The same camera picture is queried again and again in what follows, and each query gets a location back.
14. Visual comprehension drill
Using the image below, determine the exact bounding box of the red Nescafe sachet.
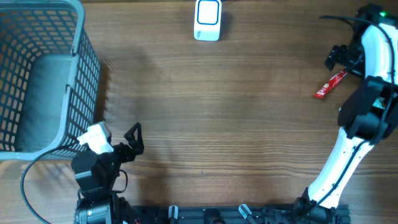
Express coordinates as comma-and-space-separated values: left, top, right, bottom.
314, 70, 348, 99

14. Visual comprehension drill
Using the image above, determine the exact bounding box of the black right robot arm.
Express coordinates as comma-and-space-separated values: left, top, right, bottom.
281, 3, 397, 223

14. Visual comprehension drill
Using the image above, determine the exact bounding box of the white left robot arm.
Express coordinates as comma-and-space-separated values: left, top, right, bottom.
71, 121, 144, 224

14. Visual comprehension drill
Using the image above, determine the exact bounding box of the white barcode scanner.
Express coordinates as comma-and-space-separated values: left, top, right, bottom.
193, 0, 222, 42

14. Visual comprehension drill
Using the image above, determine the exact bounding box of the grey plastic basket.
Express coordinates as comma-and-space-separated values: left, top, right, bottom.
1, 0, 101, 161

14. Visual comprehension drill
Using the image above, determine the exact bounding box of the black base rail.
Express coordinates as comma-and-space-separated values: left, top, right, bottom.
130, 203, 351, 224

